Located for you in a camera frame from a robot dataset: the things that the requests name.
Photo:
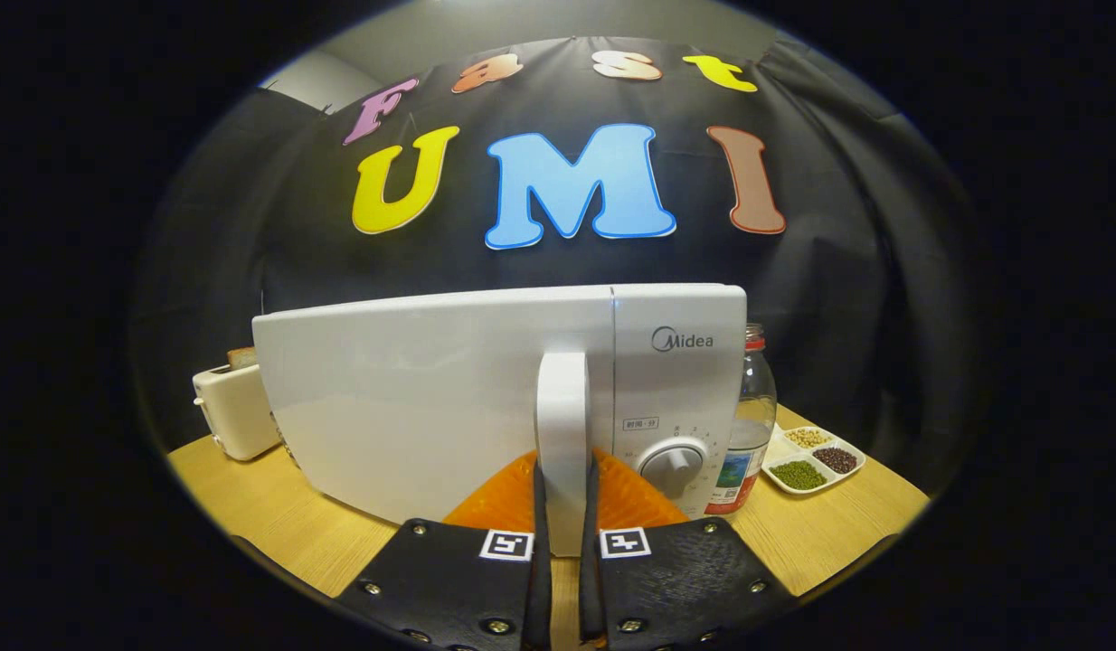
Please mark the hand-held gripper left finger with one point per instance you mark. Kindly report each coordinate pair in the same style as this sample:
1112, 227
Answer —
542, 579

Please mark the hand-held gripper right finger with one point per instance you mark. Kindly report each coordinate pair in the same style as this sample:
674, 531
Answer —
590, 579

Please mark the white microwave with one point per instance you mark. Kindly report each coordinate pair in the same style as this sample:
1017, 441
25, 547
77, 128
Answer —
413, 407

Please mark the clear water bottle red label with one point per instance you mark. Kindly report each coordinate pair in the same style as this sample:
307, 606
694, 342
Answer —
748, 425

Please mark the white divided dish of beans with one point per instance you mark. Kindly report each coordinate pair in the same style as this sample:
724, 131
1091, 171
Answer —
798, 475

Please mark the white toaster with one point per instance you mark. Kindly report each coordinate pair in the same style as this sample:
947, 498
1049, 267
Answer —
237, 411

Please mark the toasted bread slice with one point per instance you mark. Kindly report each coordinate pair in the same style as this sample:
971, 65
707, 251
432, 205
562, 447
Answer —
241, 358

